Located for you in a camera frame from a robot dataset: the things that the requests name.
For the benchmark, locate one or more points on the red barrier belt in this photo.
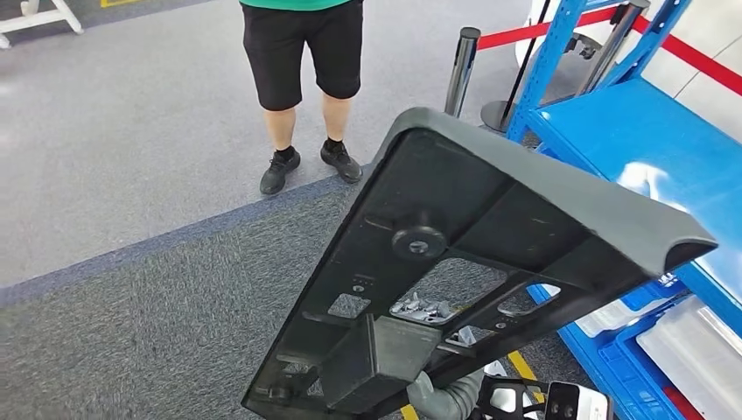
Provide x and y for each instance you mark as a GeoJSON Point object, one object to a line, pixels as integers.
{"type": "Point", "coordinates": [504, 36]}

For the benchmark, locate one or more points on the white car with red stripe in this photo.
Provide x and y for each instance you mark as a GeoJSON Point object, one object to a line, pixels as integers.
{"type": "Point", "coordinates": [713, 35]}

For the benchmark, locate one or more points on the person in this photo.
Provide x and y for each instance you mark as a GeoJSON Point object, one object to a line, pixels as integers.
{"type": "Point", "coordinates": [301, 52]}

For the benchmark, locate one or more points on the blue plastic bin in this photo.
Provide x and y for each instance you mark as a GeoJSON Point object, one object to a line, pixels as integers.
{"type": "Point", "coordinates": [637, 382]}
{"type": "Point", "coordinates": [649, 295]}

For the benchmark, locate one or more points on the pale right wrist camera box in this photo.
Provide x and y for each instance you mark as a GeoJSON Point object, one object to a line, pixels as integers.
{"type": "Point", "coordinates": [579, 403]}

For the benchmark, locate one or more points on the yellow floor tape square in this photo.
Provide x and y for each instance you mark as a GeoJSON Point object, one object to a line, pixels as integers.
{"type": "Point", "coordinates": [522, 366]}

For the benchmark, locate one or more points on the black plastic plate bracket part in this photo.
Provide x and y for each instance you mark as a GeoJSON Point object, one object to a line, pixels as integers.
{"type": "Point", "coordinates": [464, 191]}

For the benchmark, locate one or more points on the white furniture frame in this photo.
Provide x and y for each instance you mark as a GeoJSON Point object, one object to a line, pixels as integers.
{"type": "Point", "coordinates": [35, 22]}

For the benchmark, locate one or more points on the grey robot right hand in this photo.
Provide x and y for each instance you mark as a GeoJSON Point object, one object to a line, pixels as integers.
{"type": "Point", "coordinates": [429, 400]}

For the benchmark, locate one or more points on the blue metal shelf rack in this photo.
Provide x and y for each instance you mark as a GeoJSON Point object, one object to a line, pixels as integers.
{"type": "Point", "coordinates": [637, 133]}

